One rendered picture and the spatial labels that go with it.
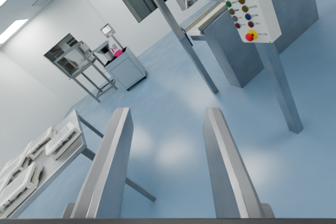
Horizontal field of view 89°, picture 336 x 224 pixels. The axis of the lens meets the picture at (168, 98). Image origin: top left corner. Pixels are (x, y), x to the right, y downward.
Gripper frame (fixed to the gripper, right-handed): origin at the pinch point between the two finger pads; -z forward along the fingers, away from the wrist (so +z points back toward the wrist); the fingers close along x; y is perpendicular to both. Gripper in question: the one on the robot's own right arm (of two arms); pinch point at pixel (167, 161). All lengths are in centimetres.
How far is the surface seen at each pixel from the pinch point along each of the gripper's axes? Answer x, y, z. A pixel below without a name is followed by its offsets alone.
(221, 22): -46, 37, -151
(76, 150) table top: 58, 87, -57
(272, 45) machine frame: -53, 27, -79
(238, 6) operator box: -30, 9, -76
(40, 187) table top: 75, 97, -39
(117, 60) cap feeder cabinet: 110, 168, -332
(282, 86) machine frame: -66, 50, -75
